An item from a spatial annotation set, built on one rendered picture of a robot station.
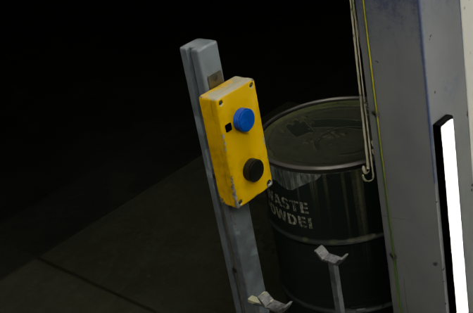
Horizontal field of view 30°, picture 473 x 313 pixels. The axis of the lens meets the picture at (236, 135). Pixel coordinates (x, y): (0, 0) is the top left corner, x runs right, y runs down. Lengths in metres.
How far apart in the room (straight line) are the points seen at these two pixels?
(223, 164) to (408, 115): 0.55
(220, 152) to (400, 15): 0.55
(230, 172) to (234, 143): 0.06
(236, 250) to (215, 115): 0.37
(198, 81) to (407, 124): 0.60
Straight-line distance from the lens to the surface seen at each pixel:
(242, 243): 2.03
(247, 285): 2.08
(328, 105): 3.37
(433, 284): 2.44
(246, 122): 1.84
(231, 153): 1.85
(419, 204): 2.31
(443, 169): 2.23
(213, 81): 1.85
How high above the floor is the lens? 2.22
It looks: 25 degrees down
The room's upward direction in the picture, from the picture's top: 11 degrees counter-clockwise
